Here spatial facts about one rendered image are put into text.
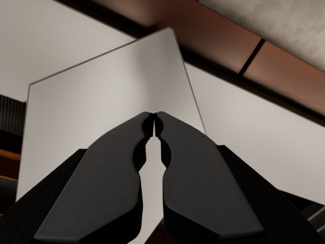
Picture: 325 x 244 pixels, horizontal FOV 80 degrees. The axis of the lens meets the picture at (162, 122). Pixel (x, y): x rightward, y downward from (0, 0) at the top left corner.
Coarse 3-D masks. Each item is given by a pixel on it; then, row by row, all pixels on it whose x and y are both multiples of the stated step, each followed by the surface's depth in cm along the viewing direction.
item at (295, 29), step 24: (216, 0) 30; (240, 0) 30; (264, 0) 30; (288, 0) 30; (312, 0) 30; (240, 24) 31; (264, 24) 32; (288, 24) 32; (312, 24) 32; (288, 48) 34; (312, 48) 34
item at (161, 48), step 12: (144, 36) 15; (156, 36) 15; (168, 36) 15; (120, 48) 15; (132, 48) 15; (144, 48) 15; (156, 48) 15; (168, 48) 15; (144, 60) 16; (156, 60) 16; (168, 60) 16; (180, 60) 16; (180, 72) 16
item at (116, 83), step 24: (72, 72) 16; (96, 72) 16; (120, 72) 16; (144, 72) 16; (168, 72) 16; (72, 96) 17; (96, 96) 17; (120, 96) 17; (144, 96) 17; (168, 96) 17; (192, 96) 17; (192, 120) 19
